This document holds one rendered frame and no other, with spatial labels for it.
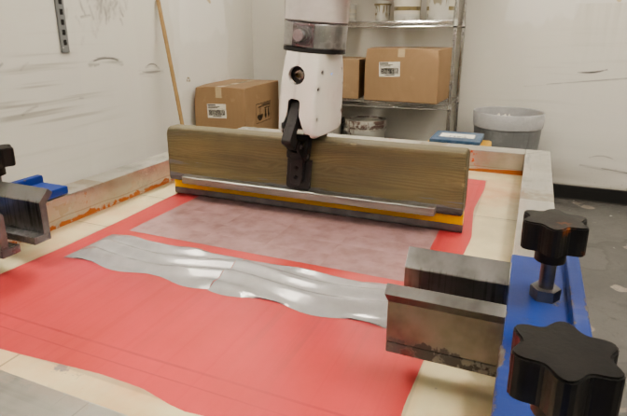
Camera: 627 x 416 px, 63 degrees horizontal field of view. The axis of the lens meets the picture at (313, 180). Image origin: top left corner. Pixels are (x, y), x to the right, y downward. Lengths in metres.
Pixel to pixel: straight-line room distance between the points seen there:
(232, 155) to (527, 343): 0.52
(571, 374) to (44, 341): 0.37
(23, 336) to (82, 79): 2.68
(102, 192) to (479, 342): 0.53
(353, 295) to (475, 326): 0.16
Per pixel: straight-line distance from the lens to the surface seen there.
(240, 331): 0.43
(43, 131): 2.94
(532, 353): 0.23
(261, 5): 4.54
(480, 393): 0.38
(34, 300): 0.53
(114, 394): 0.39
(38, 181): 0.72
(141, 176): 0.78
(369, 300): 0.45
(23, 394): 0.35
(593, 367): 0.23
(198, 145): 0.72
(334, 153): 0.63
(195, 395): 0.37
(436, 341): 0.35
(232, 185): 0.69
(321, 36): 0.60
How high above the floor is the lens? 1.18
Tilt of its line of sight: 16 degrees down
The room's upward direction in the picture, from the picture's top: straight up
